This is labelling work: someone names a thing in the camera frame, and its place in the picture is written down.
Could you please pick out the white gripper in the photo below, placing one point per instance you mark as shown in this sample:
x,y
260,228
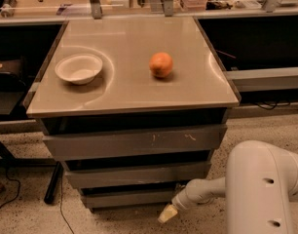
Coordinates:
x,y
180,201

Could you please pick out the grey bottom drawer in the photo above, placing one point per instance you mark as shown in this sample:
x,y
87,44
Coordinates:
x,y
130,195

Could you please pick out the grey drawer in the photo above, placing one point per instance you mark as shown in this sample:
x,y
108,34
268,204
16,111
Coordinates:
x,y
135,142
130,195
138,175

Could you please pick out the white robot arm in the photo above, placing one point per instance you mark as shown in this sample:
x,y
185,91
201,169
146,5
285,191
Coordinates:
x,y
260,183

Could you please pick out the grey middle drawer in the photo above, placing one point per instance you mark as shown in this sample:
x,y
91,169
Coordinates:
x,y
138,175

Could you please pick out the grey top drawer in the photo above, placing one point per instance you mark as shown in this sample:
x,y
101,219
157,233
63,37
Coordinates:
x,y
135,142

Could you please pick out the grey drawer cabinet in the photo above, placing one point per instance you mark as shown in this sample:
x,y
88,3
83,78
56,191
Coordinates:
x,y
125,95

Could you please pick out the black table leg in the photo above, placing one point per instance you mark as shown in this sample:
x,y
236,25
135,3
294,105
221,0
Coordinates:
x,y
51,190

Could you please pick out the orange fruit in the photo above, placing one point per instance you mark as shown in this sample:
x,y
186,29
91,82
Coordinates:
x,y
160,65

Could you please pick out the white paper bowl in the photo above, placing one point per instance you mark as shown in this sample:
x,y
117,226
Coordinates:
x,y
79,69

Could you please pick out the black bag on shelf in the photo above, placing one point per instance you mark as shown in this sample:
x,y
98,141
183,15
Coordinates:
x,y
12,75

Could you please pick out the grey metal rail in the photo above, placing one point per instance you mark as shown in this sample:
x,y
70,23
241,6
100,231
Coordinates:
x,y
264,79

